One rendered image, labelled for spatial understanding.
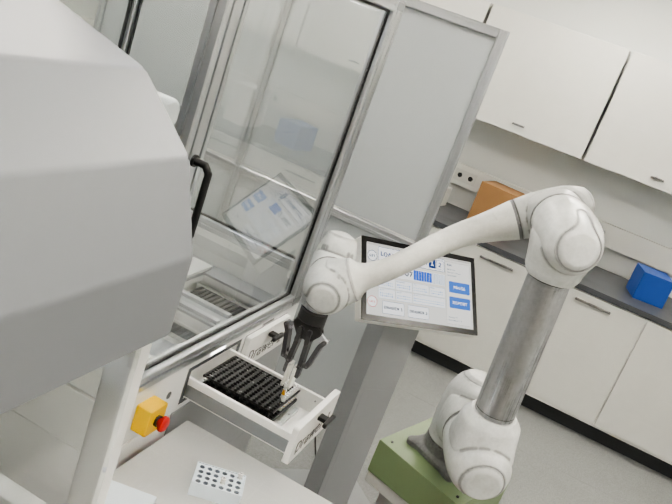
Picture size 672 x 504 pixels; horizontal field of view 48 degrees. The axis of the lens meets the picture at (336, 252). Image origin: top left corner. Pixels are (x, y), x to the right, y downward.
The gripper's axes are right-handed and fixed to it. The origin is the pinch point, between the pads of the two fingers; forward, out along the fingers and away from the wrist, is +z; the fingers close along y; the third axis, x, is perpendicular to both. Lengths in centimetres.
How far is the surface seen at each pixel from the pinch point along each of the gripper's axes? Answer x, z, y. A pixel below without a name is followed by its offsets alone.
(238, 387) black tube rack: 3.5, 9.1, 11.4
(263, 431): 10.2, 12.8, -1.6
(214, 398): 10.0, 11.6, 14.3
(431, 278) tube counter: -96, -12, -10
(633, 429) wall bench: -289, 76, -129
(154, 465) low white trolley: 30.5, 23.2, 15.2
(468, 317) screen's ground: -102, -3, -28
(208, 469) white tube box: 25.0, 20.3, 3.7
